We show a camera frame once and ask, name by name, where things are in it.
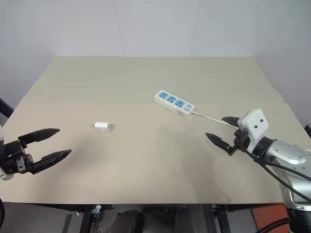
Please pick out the black table frame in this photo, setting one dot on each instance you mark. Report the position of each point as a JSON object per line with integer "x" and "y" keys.
{"x": 222, "y": 219}

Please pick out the white power strip blue sockets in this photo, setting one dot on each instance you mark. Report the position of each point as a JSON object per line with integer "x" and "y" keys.
{"x": 173, "y": 103}

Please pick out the white plug adapter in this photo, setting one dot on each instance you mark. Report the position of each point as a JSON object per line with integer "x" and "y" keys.
{"x": 103, "y": 127}

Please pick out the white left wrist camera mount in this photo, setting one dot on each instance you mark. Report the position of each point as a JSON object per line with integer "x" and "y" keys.
{"x": 5, "y": 176}

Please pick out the orange floor mat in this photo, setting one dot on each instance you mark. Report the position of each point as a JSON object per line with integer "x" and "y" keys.
{"x": 269, "y": 218}

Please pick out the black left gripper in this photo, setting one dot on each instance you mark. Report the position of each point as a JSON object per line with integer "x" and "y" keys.
{"x": 13, "y": 155}

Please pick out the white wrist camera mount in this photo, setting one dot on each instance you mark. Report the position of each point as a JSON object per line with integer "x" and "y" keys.
{"x": 5, "y": 176}
{"x": 255, "y": 122}

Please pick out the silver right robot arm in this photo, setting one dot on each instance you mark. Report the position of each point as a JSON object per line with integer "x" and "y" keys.
{"x": 289, "y": 153}

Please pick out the silver table clamp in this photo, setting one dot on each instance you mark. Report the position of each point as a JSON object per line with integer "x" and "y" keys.
{"x": 96, "y": 210}

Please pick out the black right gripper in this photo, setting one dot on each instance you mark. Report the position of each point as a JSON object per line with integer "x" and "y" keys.
{"x": 242, "y": 142}

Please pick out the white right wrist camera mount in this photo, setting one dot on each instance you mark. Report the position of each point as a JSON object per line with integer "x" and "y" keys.
{"x": 255, "y": 122}

